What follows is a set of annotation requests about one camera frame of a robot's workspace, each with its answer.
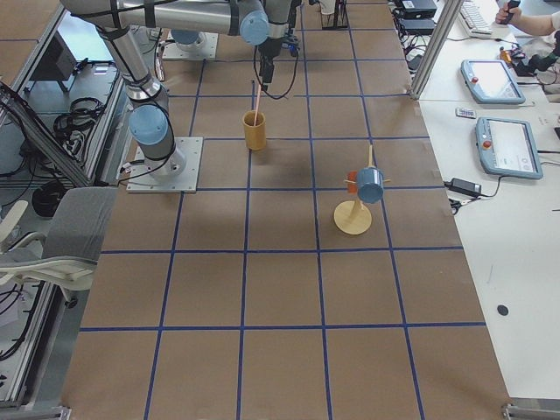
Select person hand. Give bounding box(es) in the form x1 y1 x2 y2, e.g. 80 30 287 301
494 1 522 25

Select grey office chair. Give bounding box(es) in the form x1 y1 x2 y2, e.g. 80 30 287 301
1 186 117 307

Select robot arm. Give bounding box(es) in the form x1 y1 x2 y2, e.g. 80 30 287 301
63 1 300 179

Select bamboo chopstick holder cup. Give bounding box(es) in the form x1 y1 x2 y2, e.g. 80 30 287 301
242 110 267 151

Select teach pendant near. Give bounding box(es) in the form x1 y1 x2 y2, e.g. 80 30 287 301
475 117 543 179

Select teach pendant far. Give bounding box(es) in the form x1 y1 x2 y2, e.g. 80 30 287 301
460 59 526 105

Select black wire mug rack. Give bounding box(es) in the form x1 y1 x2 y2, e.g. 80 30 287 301
319 0 348 31

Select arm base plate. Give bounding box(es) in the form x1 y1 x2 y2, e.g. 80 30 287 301
126 136 203 193
162 31 218 61

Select blue cup on stand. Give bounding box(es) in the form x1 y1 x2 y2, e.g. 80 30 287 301
356 167 384 204

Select wooden cup tree stand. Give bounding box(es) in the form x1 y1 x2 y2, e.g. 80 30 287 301
333 144 389 235

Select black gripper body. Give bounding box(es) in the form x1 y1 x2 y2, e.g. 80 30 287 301
258 38 280 77

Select orange cup on stand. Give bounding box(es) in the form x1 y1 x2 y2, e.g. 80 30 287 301
345 171 358 194

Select aluminium frame post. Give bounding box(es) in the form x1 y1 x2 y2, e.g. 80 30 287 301
409 0 463 100

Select teach pendant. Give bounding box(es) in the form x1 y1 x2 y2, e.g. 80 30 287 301
475 117 543 179
460 59 526 105

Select black power adapter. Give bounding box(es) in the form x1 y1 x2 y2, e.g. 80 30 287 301
445 178 482 198

